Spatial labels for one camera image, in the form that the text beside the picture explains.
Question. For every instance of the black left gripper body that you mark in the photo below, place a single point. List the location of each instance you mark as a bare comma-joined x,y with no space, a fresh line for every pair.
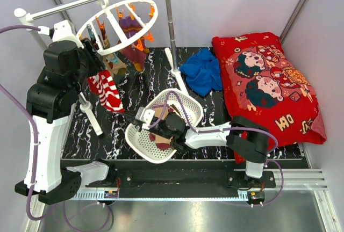
91,63

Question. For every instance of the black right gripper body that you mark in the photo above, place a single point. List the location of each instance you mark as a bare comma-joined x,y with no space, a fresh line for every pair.
157,128

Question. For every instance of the maroon beige sock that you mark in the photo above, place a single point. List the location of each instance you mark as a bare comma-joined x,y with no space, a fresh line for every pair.
161,142

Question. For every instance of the red white santa sock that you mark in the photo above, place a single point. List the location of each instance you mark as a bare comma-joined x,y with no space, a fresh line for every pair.
103,85

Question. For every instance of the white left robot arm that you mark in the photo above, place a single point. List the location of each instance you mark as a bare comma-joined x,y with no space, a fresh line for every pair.
50,104

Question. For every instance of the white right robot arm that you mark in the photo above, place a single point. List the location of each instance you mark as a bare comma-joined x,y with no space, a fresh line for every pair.
243,136

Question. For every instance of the white round clip hanger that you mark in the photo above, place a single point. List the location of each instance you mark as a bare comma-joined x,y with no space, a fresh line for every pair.
130,29

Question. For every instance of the teal plastic clip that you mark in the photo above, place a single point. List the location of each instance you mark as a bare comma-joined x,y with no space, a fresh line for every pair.
112,60

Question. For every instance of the beige olive striped sock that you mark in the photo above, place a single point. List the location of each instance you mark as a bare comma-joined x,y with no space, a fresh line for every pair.
117,70

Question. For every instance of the white perforated plastic basket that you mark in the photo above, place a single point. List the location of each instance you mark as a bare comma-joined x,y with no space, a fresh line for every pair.
190,110

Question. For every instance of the blue towel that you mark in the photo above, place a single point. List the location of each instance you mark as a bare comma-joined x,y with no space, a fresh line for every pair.
202,72

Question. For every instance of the red cartoon print pillow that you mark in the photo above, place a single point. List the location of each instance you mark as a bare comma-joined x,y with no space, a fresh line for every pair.
262,85

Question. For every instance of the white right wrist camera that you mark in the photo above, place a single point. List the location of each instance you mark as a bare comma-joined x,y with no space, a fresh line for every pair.
144,116

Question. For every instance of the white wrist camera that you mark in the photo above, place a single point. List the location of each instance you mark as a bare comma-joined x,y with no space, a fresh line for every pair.
62,31
144,116

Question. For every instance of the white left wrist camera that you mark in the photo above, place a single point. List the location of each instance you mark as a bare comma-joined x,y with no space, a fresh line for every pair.
62,31

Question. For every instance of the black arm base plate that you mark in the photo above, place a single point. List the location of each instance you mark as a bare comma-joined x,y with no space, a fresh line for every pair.
177,179

